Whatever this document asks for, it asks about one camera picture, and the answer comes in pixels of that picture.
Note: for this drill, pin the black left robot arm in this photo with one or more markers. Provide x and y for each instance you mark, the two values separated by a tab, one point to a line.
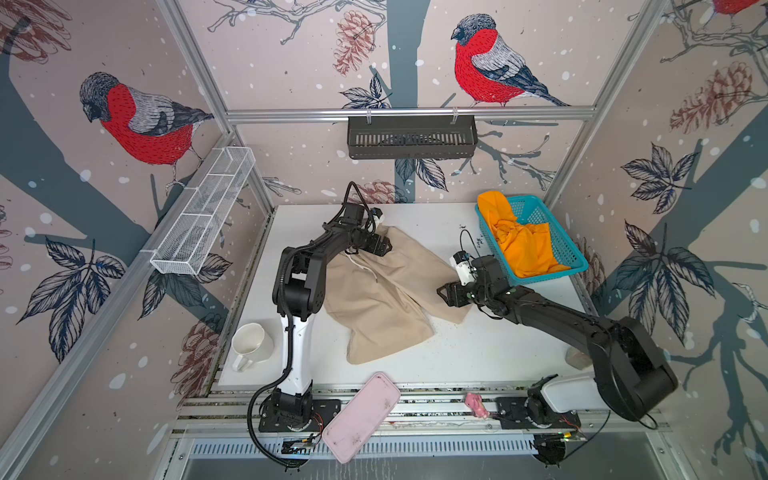
299	293

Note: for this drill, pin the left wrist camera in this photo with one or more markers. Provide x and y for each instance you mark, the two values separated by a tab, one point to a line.
361	216

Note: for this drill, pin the pink flat case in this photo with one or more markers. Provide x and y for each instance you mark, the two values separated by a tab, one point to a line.
361	417

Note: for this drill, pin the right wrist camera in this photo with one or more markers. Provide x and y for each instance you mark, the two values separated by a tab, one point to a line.
461	261

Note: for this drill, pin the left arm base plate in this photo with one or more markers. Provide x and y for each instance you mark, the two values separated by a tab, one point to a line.
285	413

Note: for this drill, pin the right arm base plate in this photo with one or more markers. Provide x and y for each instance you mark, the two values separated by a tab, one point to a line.
518	413

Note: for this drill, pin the teal plastic basket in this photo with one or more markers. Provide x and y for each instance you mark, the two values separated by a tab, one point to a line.
531	210

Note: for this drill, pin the white wire mesh shelf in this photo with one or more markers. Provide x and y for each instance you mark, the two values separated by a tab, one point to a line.
186	246

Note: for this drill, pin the aluminium horizontal frame bar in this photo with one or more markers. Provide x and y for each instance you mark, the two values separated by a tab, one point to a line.
579	113

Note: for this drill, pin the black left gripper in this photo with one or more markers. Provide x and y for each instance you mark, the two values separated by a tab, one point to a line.
381	248

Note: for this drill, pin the small pink crumpled object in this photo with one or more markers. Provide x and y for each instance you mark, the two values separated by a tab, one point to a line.
475	403

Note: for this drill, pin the black hanging wire basket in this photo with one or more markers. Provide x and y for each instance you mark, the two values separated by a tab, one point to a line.
412	137

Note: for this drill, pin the beige drawstring shorts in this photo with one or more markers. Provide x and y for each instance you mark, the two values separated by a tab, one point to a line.
387	301

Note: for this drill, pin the white mug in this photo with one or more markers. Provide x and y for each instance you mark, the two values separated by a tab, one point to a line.
251	345

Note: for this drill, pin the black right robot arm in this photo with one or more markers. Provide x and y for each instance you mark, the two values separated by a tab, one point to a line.
630	375

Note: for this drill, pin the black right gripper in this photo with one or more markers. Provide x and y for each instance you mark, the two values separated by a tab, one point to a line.
454	289

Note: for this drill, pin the glass jar brown contents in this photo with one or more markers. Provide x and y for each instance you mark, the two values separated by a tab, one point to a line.
578	359

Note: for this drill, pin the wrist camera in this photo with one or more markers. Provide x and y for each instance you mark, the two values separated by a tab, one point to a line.
361	216
461	261

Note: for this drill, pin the orange shorts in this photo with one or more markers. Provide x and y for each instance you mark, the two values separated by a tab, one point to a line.
527	248

